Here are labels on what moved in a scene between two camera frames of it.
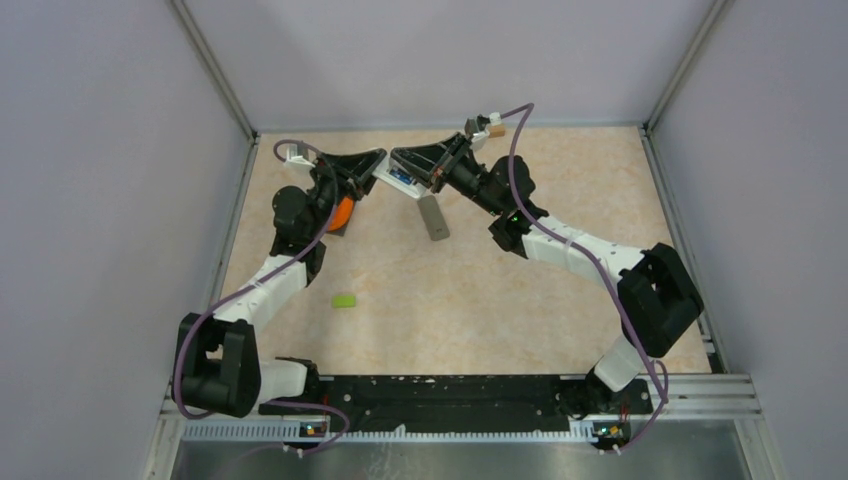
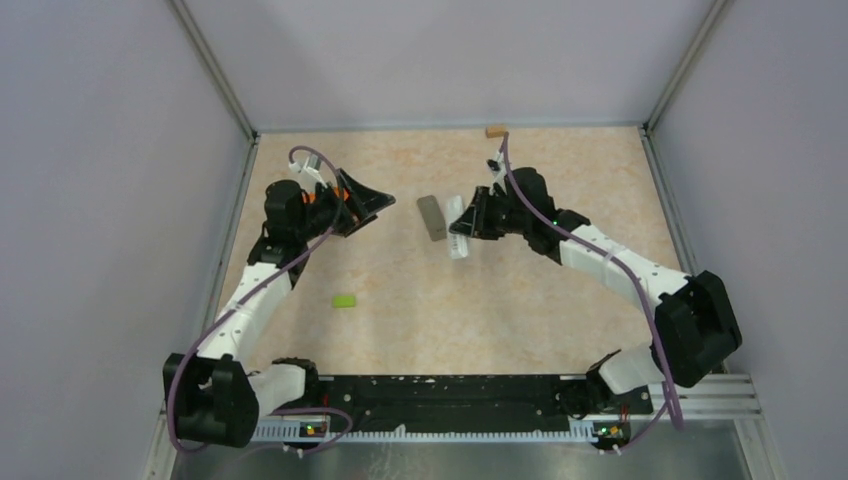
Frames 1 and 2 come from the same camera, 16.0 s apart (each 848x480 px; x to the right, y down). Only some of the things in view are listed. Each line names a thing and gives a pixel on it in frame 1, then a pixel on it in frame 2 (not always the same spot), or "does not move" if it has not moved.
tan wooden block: x=497 y=131 does not move
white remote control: x=433 y=216 does not move
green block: x=343 y=301 does not move
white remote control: x=381 y=173 to x=458 y=243
